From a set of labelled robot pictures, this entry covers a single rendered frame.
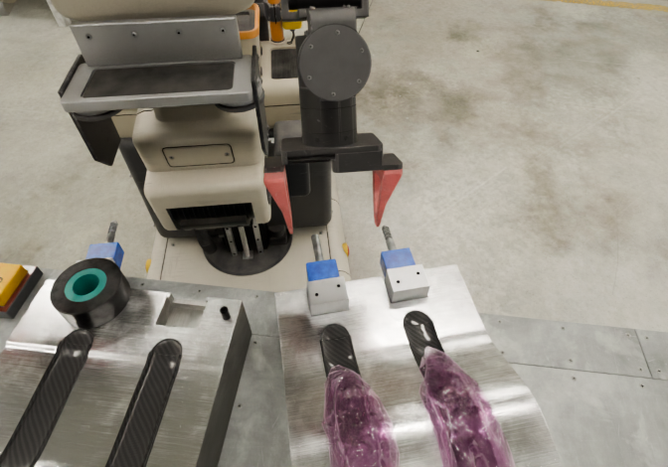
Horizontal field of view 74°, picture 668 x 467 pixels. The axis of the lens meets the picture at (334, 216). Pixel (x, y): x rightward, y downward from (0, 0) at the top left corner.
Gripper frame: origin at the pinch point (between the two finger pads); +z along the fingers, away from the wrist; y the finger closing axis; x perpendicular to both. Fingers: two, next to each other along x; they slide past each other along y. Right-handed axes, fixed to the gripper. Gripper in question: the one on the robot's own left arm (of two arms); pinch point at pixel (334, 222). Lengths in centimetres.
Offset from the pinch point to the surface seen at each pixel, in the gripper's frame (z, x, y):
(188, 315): 13.0, 3.9, -19.1
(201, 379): 15.2, -5.7, -16.0
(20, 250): 51, 119, -114
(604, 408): 25.4, -6.6, 32.2
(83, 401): 15.9, -6.6, -28.4
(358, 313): 14.4, 2.8, 2.8
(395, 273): 10.3, 5.0, 8.1
